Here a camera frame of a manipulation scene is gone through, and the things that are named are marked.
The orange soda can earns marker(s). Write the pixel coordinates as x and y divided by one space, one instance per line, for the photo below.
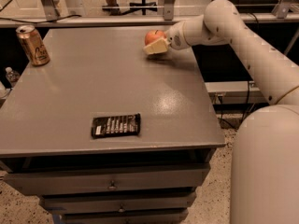
32 45

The black office chair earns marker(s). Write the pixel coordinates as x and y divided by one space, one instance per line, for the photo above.
142 6

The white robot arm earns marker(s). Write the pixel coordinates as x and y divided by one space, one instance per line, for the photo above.
265 157

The clear plastic water bottle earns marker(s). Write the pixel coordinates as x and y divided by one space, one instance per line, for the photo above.
12 76

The grey drawer cabinet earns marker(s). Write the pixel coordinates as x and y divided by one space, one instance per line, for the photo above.
47 150

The black snack bar wrapper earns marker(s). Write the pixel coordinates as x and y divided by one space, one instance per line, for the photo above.
116 126

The red apple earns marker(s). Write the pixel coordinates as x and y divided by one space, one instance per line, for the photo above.
153 35

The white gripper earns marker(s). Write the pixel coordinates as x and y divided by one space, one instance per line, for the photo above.
175 37

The aluminium frame rail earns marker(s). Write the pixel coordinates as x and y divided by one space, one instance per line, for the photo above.
234 93

